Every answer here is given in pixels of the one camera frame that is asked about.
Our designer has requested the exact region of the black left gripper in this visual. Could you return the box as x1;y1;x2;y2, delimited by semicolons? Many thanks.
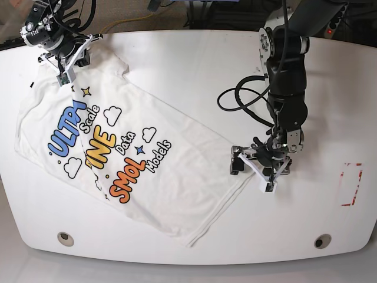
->
230;134;292;177

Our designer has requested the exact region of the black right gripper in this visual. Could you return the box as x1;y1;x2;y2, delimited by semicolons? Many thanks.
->
20;1;90;67

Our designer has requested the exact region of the white printed T-shirt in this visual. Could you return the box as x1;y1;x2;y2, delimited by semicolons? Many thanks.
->
15;43;252;247

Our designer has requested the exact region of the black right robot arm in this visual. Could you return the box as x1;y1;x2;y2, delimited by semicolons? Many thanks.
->
20;1;97;70

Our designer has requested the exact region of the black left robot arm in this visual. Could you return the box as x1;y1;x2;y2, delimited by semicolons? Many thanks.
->
234;1;348;181

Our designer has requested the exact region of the right table grommet hole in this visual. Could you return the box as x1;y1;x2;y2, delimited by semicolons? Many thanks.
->
314;234;332;249

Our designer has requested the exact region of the table grommet hole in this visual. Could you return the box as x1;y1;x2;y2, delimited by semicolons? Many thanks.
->
314;234;332;249
57;232;74;247

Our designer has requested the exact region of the red tape rectangle marker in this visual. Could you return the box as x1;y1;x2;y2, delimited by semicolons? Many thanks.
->
338;163;363;207

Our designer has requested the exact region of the black power strip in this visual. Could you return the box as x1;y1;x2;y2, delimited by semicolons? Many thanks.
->
323;3;349;39

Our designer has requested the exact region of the left table grommet hole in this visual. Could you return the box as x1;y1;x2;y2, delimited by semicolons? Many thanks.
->
57;232;74;247

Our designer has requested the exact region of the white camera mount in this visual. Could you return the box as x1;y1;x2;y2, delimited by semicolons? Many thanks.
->
38;34;104;87
230;144;292;193

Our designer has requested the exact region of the yellow cable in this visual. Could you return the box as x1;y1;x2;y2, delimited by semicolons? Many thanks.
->
101;10;168;35

